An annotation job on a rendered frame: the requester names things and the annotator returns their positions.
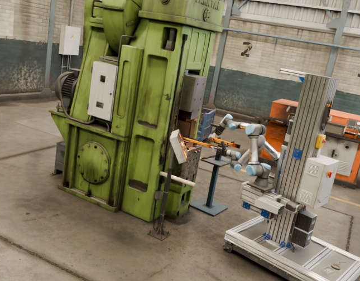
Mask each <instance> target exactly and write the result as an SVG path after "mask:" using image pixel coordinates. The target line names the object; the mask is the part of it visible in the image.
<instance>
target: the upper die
mask: <svg viewBox="0 0 360 281"><path fill-rule="evenodd" d="M198 115H199V110H198V111H194V112H187V111H184V110H180V109H179V114H178V117H182V118H186V119H190V120H192V119H196V118H198Z"/></svg>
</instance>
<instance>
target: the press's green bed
mask: <svg viewBox="0 0 360 281"><path fill-rule="evenodd" d="M192 191H193V186H189V185H187V184H185V185H183V186H180V185H178V184H175V183H172V182H170V186H169V193H168V197H167V203H166V209H165V216H166V217H168V218H170V219H173V220H175V221H176V220H177V219H179V218H180V217H182V216H184V215H185V214H187V213H188V212H189V207H190V201H191V195H192Z"/></svg>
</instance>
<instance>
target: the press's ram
mask: <svg viewBox="0 0 360 281"><path fill-rule="evenodd" d="M206 81H207V77H204V76H199V75H194V74H190V73H188V74H185V78H184V84H183V91H182V95H181V102H180V108H179V109H180V110H184V111H187V112H194V111H198V110H201V107H202V103H203V97H204V91H205V86H206Z"/></svg>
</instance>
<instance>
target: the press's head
mask: <svg viewBox="0 0 360 281"><path fill-rule="evenodd" d="M224 4H225V3H224V2H222V1H220V0H143V2H142V10H141V11H139V13H138V16H139V17H141V18H146V19H152V20H159V21H166V22H173V23H180V24H184V25H188V26H193V27H197V28H202V29H205V30H210V31H214V32H220V33H222V30H223V27H221V26H220V25H221V21H222V15H223V10H224Z"/></svg>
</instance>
